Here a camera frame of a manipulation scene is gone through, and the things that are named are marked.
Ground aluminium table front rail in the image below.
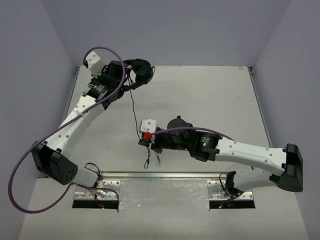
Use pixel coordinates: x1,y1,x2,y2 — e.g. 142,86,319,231
37,170,273,180

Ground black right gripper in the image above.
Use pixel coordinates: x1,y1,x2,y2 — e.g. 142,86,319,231
139,129,190,154

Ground metal base plate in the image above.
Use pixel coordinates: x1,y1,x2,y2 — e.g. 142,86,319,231
207,179,254,201
73,178,121,201

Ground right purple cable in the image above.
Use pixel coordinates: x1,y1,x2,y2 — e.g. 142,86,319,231
151,127,255,202

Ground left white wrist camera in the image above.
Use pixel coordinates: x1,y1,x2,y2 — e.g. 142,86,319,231
83,51,106,78

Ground base black wire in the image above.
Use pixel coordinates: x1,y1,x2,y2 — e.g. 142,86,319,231
218,172,230,195
84,162,103,186

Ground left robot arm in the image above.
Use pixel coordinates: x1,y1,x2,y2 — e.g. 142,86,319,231
31,60,126,188

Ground right base black wire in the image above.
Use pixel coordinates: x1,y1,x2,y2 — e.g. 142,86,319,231
218,172,230,195

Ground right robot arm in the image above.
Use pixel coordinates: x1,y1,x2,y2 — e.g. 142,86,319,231
138,116,303,197

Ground black headphones with cable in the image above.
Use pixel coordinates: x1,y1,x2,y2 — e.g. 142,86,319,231
122,58,162,169

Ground left base black wire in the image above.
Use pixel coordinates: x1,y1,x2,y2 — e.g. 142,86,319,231
84,162,103,186

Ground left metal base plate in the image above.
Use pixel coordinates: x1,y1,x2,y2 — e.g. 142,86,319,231
73,178,121,201

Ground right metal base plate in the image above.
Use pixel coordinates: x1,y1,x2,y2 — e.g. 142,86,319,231
207,179,254,201

